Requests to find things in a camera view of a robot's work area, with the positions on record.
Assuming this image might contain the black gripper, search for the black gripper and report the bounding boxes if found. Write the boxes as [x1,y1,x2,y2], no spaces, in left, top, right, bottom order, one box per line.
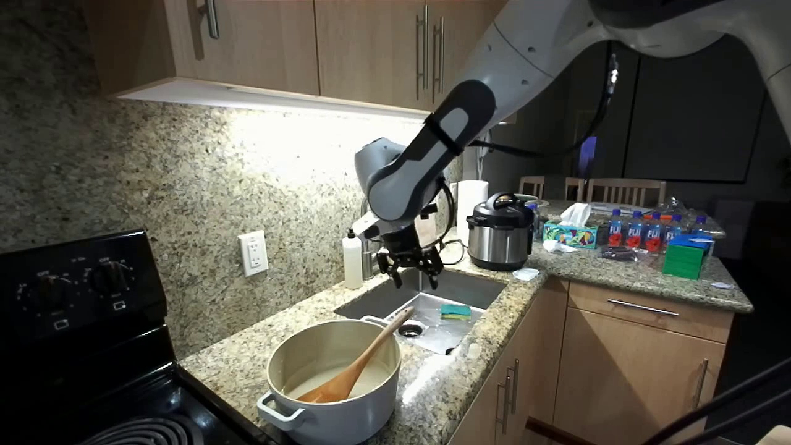
[375,224,441,290]

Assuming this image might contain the wooden cooking spoon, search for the wooden cooking spoon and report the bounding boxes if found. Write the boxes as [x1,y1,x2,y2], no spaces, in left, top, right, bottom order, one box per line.
[303,309,412,403]

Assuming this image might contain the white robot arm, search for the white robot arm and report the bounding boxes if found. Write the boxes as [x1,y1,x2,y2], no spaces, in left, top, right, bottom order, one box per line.
[356,0,791,286]

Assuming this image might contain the white enamel cooking pot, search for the white enamel cooking pot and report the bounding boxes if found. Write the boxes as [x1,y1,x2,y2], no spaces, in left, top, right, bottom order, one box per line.
[257,319,399,445]

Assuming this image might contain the green sponge in sink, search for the green sponge in sink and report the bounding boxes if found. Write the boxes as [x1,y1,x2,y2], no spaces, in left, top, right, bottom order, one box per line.
[439,304,472,322]

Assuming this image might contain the stainless steel sink basin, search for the stainless steel sink basin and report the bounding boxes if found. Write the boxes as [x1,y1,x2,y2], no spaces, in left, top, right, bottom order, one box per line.
[337,268,503,355]

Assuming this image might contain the white soap dispenser bottle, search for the white soap dispenser bottle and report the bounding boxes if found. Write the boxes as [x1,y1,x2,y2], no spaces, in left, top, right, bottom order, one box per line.
[340,233,365,290]

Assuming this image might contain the white paper towel roll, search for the white paper towel roll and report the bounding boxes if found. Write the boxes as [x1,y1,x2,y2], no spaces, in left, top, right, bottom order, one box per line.
[457,181,489,239]

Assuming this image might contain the stainless steel pressure cooker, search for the stainless steel pressure cooker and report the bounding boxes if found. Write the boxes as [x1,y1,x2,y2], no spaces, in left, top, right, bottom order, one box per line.
[467,192,534,268]

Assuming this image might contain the tissue box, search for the tissue box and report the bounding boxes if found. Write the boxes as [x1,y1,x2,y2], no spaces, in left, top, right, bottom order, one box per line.
[544,202,598,246]

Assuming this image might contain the wooden dining chairs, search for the wooden dining chairs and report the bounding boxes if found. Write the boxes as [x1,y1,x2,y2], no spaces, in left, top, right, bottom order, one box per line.
[515,176,666,208]

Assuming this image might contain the lower wooden counter cabinets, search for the lower wooden counter cabinets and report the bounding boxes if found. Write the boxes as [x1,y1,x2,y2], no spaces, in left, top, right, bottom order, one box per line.
[450,276,733,445]

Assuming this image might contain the pack of red bottles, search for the pack of red bottles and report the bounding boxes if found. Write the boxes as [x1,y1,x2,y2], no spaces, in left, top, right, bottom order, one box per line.
[599,208,713,259]

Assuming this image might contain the green box on counter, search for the green box on counter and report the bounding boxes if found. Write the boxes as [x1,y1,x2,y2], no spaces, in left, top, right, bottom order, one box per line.
[661,234,711,278]

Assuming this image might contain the black electric stove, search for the black electric stove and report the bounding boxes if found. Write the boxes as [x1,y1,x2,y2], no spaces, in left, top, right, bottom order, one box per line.
[0,230,268,445]

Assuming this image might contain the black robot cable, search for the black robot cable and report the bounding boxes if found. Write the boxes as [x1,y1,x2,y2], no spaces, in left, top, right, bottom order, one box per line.
[410,40,623,268]

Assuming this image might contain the white wall power outlet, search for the white wall power outlet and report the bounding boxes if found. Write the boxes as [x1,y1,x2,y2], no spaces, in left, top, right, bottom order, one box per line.
[240,230,268,276]

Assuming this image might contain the upper wooden wall cabinets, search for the upper wooden wall cabinets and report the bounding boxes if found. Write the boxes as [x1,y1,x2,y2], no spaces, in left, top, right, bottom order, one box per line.
[82,0,506,115]

